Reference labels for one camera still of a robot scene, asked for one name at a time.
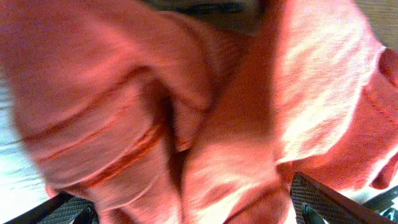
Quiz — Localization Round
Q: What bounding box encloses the orange t-shirt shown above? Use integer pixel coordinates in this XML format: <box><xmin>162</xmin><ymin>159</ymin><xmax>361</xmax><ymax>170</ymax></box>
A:
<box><xmin>1</xmin><ymin>1</ymin><xmax>397</xmax><ymax>223</ymax></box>

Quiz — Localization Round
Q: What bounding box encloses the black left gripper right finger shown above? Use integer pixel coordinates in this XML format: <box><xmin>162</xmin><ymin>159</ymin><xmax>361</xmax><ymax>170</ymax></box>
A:
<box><xmin>290</xmin><ymin>172</ymin><xmax>397</xmax><ymax>224</ymax></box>

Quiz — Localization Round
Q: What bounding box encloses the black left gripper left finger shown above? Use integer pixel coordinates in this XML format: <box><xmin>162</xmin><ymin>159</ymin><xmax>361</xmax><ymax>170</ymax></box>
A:
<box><xmin>4</xmin><ymin>194</ymin><xmax>99</xmax><ymax>224</ymax></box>

